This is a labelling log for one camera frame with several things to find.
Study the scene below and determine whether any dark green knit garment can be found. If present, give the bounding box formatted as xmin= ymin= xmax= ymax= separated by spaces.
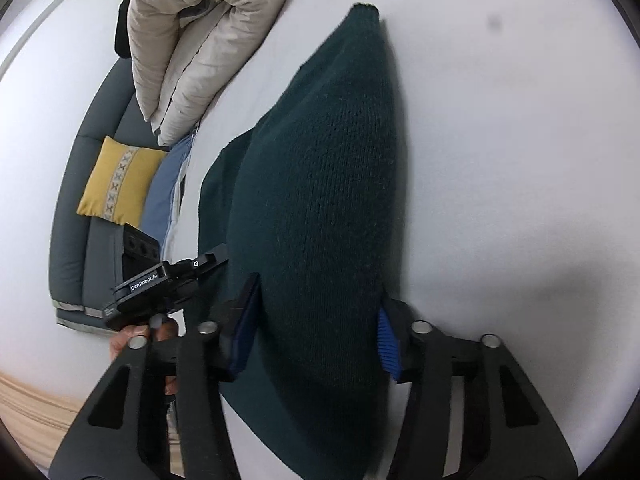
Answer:
xmin=198 ymin=4 xmax=397 ymax=479

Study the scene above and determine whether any person's left hand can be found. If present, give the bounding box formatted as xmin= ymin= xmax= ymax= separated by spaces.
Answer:
xmin=108 ymin=318 xmax=179 ymax=361

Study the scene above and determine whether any grey upholstered bench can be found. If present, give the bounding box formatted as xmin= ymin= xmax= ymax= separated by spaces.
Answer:
xmin=49 ymin=58 xmax=158 ymax=336

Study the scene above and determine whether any blue cloth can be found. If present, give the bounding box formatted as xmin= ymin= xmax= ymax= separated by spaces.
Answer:
xmin=140 ymin=133 xmax=194 ymax=252

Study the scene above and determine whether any yellow cushion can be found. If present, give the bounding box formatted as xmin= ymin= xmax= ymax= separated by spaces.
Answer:
xmin=76 ymin=136 xmax=167 ymax=228

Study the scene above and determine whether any black garment behind duvet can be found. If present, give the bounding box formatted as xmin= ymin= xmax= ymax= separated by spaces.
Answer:
xmin=114 ymin=0 xmax=131 ymax=58

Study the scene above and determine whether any folded beige duvet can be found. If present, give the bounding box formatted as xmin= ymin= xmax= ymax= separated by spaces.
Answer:
xmin=127 ymin=0 xmax=285 ymax=148

